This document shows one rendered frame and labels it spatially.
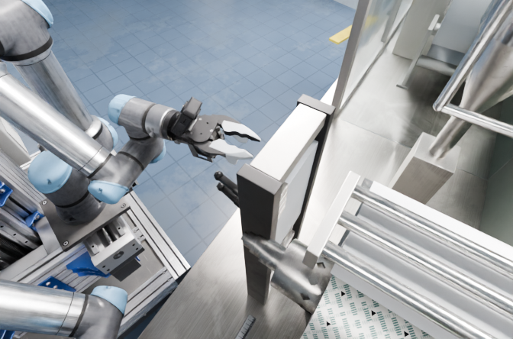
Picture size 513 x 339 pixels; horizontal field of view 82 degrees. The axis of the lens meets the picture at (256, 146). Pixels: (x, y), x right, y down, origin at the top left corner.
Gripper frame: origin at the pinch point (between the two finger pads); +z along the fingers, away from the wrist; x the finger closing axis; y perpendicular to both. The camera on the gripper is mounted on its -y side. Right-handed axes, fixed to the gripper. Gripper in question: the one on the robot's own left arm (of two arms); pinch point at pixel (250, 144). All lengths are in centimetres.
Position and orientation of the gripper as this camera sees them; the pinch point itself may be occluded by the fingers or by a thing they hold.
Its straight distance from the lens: 61.5
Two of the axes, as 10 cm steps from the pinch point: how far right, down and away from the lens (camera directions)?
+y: 0.5, 5.3, 8.5
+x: -3.7, 8.0, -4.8
